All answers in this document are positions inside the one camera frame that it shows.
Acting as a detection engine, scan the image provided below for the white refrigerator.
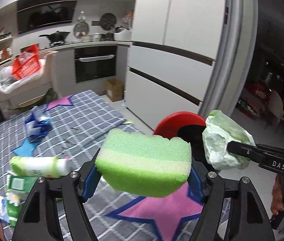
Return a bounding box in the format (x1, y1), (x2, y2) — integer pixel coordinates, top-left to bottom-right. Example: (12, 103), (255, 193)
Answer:
(125, 0), (226, 128)

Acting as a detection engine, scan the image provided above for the cardboard box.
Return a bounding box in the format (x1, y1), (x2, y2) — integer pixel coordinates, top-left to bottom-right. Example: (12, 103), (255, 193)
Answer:
(105, 78), (124, 102)

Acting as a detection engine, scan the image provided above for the red plastic basket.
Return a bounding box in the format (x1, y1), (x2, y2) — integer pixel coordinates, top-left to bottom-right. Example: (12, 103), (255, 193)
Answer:
(11, 44), (41, 80)

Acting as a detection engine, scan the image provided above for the green hand cream tube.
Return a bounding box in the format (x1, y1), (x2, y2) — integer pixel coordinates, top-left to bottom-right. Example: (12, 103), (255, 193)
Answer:
(6, 191), (21, 227)

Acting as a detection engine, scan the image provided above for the black range hood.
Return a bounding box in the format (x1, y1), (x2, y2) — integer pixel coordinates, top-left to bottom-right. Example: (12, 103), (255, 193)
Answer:
(16, 0), (78, 34)

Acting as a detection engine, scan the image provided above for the built-in black oven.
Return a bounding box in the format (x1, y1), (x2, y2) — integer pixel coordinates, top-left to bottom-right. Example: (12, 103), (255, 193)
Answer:
(74, 46), (117, 83)

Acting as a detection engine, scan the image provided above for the grey checked tablecloth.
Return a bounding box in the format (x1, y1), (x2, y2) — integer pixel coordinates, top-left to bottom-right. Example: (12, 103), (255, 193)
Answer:
(0, 89), (231, 241)

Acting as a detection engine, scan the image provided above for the white rice cooker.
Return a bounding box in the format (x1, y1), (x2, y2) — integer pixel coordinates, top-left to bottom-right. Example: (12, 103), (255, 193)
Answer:
(114, 27), (131, 41)

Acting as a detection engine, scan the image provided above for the black wok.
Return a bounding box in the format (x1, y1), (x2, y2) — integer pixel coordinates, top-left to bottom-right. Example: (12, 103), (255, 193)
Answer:
(39, 31), (70, 43)

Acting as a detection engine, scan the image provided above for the green sponge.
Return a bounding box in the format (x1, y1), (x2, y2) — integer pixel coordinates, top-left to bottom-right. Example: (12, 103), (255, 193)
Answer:
(95, 128), (192, 197)

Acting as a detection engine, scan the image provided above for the blue wrapper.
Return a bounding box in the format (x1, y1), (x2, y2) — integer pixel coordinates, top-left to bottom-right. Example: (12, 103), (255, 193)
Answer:
(24, 106), (53, 143)

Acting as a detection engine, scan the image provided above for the green plastic bag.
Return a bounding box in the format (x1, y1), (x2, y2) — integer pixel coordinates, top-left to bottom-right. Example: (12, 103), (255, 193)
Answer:
(202, 110), (255, 170)

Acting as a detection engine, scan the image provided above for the green white lotion bottle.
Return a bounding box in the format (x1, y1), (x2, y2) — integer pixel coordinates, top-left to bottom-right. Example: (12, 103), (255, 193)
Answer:
(10, 156), (72, 179)

